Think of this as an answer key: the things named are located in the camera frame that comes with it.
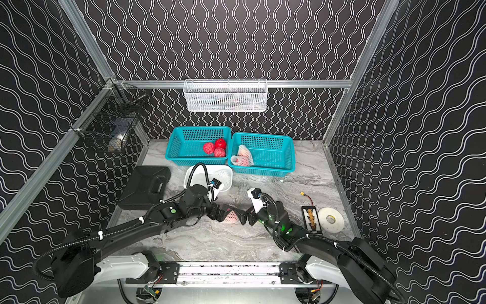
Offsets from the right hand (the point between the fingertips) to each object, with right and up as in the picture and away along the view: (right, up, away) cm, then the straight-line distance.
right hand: (243, 200), depth 80 cm
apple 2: (-13, +22, +26) cm, 37 cm away
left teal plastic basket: (-36, +26, +37) cm, 58 cm away
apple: (-13, +27, +30) cm, 43 cm away
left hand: (-7, 0, -1) cm, 8 cm away
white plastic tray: (-24, +8, +22) cm, 33 cm away
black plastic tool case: (-51, +3, +17) cm, 53 cm away
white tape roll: (+41, -11, +9) cm, 43 cm away
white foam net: (-10, +9, +15) cm, 20 cm away
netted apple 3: (0, +17, +18) cm, 25 cm away
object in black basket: (-56, +24, +4) cm, 61 cm away
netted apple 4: (-5, -6, -3) cm, 8 cm away
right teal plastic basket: (+18, +20, +33) cm, 43 cm away
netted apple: (+1, +22, +26) cm, 34 cm away
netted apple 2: (-20, +24, +30) cm, 43 cm away
